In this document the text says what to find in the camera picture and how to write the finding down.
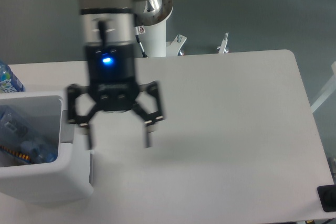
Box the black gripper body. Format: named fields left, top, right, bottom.
left=85, top=43, right=140, bottom=112

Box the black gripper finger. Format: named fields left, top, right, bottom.
left=132, top=81, right=165, bottom=148
left=66, top=84, right=98, bottom=150

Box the clear plastic water bottle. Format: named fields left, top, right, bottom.
left=1, top=105, right=58, bottom=164

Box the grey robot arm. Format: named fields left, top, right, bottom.
left=66, top=0, right=164, bottom=147

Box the white trash can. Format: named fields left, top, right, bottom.
left=1, top=91, right=93, bottom=204

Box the blue labelled drink bottle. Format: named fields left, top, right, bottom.
left=1, top=61, right=25, bottom=93

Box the yellow blue snack wrapper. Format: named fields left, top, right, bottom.
left=1, top=145, right=32, bottom=164

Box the black device at table edge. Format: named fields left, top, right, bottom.
left=317, top=185, right=335, bottom=212

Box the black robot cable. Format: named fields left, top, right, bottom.
left=135, top=28, right=149, bottom=58

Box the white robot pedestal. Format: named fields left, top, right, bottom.
left=134, top=0, right=187, bottom=58

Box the white table clamp bracket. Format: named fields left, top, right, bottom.
left=217, top=32, right=229, bottom=54

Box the white frame bar right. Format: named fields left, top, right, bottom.
left=310, top=61, right=335, bottom=113

